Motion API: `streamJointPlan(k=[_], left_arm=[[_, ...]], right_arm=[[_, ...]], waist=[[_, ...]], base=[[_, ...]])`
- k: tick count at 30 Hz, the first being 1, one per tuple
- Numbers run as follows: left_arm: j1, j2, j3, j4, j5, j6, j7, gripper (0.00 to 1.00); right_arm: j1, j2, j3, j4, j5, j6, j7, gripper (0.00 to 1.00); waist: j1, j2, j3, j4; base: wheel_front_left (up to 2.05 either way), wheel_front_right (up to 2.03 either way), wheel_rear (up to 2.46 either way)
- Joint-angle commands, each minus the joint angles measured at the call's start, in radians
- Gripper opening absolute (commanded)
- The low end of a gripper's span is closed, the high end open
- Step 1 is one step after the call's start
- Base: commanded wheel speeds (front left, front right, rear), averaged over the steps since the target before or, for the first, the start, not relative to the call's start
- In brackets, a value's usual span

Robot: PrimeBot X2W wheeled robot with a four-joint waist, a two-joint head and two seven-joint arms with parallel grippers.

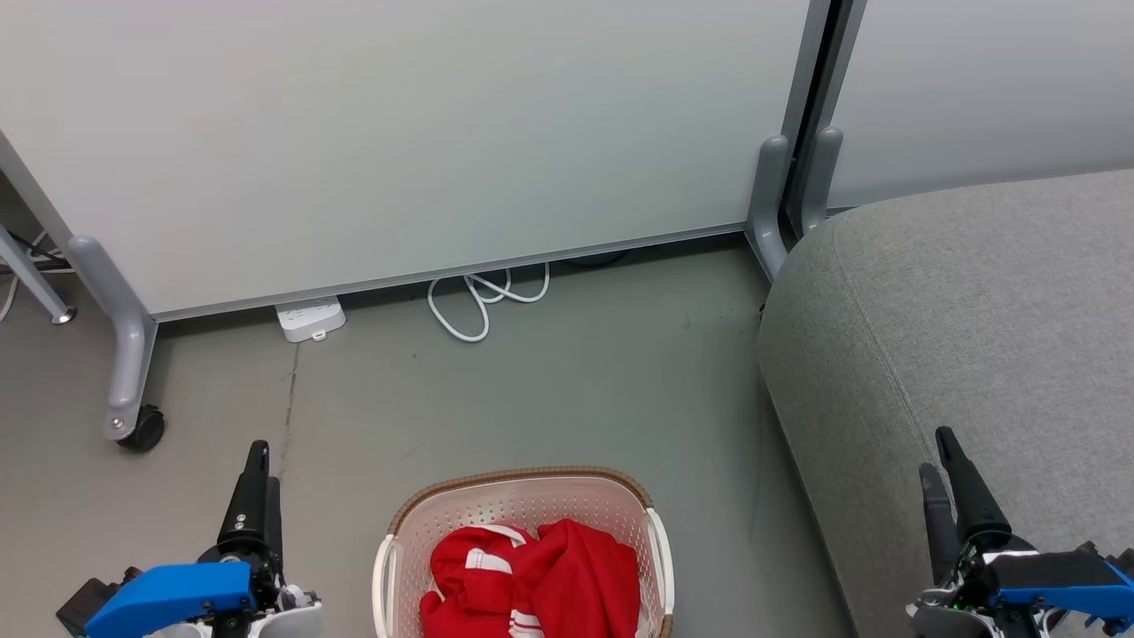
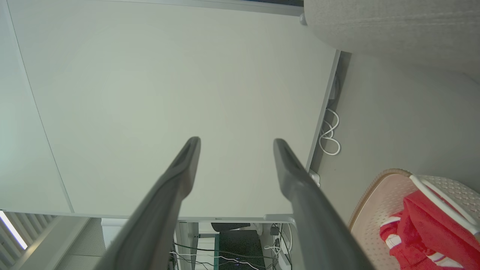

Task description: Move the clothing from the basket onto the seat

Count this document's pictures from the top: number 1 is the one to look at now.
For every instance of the wrist camera blue mount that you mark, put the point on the wrist camera blue mount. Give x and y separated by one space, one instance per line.
1063 585
168 594

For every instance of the left wrist camera blue mount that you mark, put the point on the left wrist camera blue mount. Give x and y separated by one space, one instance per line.
168 594

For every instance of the red and white garment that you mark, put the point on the red and white garment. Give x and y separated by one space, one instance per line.
567 576

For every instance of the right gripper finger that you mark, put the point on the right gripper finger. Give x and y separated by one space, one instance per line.
941 532
979 514

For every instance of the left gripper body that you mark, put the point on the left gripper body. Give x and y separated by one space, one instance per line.
288 616

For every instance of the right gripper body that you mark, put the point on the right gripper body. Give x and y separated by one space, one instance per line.
961 611

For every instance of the white power strip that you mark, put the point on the white power strip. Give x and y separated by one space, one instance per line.
310 319

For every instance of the narrow white partition panel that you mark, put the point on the narrow white partition panel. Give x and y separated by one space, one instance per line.
992 89

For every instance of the black caster wheel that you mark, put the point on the black caster wheel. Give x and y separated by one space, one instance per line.
146 431

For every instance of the grey fabric sofa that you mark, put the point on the grey fabric sofa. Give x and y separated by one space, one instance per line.
974 337

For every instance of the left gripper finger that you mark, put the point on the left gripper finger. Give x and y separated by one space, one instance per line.
275 532
248 505

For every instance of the grey partition foot with caster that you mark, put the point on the grey partition foot with caster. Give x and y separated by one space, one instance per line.
128 354

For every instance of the right wrist camera blue mount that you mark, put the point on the right wrist camera blue mount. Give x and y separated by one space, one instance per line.
1063 585

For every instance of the white perforated laundry basket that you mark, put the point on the white perforated laundry basket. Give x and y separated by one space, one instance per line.
523 501

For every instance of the wide white partition panel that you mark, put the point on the wide white partition panel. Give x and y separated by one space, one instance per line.
399 133

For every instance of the thin grey metal leg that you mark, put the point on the thin grey metal leg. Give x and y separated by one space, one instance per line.
35 283

